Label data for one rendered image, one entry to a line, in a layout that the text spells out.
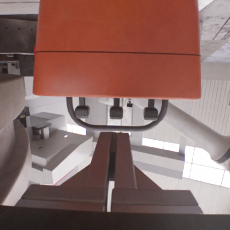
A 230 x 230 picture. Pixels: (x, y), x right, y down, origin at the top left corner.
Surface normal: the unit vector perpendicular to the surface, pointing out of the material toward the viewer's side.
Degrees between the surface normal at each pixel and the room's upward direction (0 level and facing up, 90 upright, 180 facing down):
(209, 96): 90
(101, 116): 90
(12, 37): 90
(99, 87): 97
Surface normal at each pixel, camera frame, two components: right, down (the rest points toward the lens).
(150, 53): -0.03, 0.12
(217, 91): -0.40, 0.23
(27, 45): 0.36, 0.26
